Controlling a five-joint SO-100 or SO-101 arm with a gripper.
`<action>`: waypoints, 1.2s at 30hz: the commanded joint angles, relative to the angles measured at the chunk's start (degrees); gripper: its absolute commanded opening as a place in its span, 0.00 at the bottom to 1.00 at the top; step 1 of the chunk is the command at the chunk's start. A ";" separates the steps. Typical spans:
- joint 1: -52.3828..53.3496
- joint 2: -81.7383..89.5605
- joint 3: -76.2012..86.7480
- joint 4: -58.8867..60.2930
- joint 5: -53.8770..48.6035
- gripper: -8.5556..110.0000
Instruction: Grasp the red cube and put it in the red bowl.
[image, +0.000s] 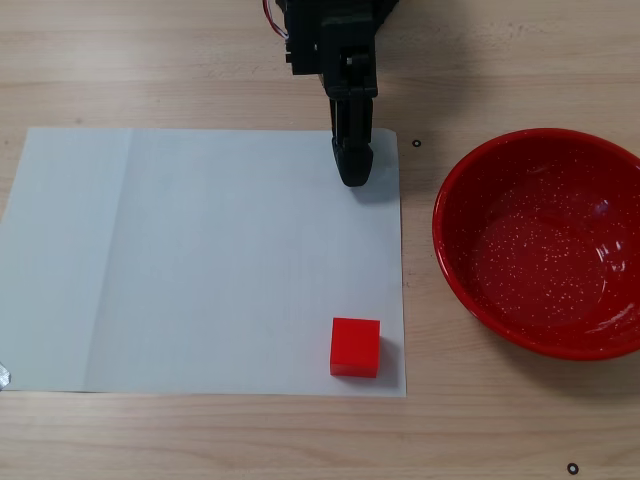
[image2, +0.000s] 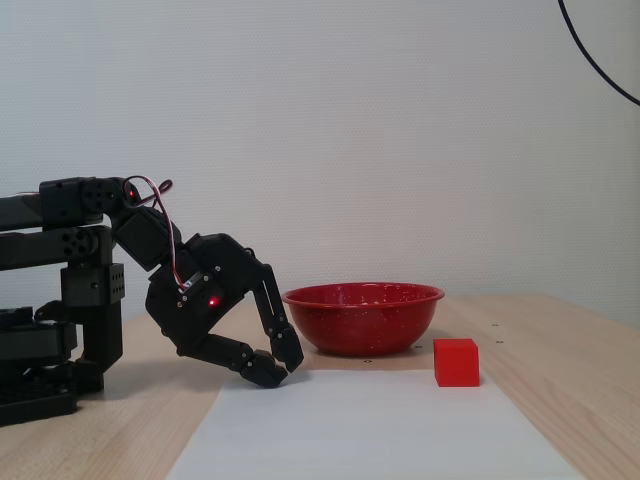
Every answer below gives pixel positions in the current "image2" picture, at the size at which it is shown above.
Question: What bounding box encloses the red white black servo wire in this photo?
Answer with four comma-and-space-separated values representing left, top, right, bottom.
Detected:
122, 174, 175, 209
149, 184, 196, 294

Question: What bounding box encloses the red cube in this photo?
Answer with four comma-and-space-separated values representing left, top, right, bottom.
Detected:
432, 338, 481, 388

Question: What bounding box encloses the red speckled bowl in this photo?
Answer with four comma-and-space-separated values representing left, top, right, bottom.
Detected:
281, 282, 446, 358

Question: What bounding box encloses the black hanging cable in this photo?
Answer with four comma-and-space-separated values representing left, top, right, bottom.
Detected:
557, 0, 640, 107

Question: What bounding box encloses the white paper sheet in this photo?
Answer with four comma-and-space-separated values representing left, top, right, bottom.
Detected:
164, 368, 586, 480

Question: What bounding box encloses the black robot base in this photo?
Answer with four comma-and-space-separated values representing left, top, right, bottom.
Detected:
0, 307, 81, 429

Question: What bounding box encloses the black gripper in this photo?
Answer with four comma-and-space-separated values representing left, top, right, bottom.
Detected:
144, 232, 305, 390

